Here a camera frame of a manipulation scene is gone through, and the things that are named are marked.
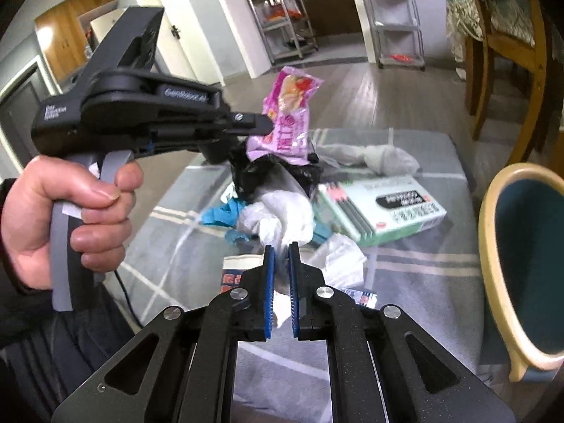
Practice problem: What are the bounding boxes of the white plastic bag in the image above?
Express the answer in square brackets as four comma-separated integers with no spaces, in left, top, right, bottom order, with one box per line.
[238,189,316,331]

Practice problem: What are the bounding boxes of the wooden chair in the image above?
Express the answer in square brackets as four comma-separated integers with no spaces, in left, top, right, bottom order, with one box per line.
[465,0,557,165]

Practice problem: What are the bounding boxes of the person's left hand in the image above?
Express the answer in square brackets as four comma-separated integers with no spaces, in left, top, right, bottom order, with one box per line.
[0,155,144,292]

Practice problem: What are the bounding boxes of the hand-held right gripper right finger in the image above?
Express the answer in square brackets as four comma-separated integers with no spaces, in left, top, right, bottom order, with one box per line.
[288,241,516,423]

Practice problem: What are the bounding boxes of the green and white medicine box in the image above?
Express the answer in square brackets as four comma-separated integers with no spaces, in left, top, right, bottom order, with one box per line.
[317,175,446,247]

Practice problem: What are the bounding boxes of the white shelf rack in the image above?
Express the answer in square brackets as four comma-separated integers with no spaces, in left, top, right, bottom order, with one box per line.
[359,0,426,72]

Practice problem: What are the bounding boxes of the crumpled white tissue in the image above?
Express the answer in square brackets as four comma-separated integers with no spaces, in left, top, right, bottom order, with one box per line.
[304,233,367,292]

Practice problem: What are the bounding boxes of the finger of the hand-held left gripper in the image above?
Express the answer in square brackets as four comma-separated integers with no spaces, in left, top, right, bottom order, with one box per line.
[211,111,275,138]

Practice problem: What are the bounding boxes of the round wood-rimmed bin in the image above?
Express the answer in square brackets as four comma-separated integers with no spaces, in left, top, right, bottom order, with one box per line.
[478,163,564,384]

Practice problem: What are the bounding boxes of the small red print packet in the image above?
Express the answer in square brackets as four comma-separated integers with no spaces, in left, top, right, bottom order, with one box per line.
[221,255,265,295]

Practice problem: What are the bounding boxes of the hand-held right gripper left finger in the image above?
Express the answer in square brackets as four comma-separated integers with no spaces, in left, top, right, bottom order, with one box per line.
[57,244,276,423]

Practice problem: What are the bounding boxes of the black plastic bag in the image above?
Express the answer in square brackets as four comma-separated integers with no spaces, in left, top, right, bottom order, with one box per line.
[229,141,320,200]

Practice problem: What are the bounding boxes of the pink snack packet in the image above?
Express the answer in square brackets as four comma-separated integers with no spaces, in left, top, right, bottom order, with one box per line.
[246,66,325,165]

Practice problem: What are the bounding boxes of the grey checked mat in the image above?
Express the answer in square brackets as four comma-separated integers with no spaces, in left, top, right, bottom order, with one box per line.
[94,129,490,423]

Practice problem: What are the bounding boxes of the metal shelf unit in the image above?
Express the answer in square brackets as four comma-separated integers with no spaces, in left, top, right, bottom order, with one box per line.
[233,0,320,66]

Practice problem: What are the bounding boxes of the brown wooden door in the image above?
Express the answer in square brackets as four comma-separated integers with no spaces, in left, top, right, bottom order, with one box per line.
[34,0,109,82]

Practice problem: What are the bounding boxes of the person's left forearm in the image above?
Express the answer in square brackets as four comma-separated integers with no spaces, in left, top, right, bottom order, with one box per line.
[0,178,142,423]

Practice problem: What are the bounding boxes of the black cable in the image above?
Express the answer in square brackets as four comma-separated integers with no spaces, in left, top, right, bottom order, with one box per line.
[112,271,142,332]

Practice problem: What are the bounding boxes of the dark wooden cabinet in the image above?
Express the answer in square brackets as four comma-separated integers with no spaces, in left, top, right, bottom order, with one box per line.
[304,0,363,38]

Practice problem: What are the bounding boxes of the small flat sachet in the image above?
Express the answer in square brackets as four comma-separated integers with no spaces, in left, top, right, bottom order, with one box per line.
[341,286,380,310]

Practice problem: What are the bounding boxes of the crumpled white bag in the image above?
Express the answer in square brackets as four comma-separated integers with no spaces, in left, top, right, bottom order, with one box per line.
[315,143,422,178]

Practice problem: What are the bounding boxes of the patterned chair cushion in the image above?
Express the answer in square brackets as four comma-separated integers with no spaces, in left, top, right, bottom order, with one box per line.
[484,0,537,38]

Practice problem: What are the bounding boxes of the wooden dining table lace cloth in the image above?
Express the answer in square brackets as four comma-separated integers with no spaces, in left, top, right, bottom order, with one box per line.
[444,0,483,75]

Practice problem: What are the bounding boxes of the white door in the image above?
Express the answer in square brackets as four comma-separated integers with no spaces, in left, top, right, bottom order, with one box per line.
[134,0,223,86]

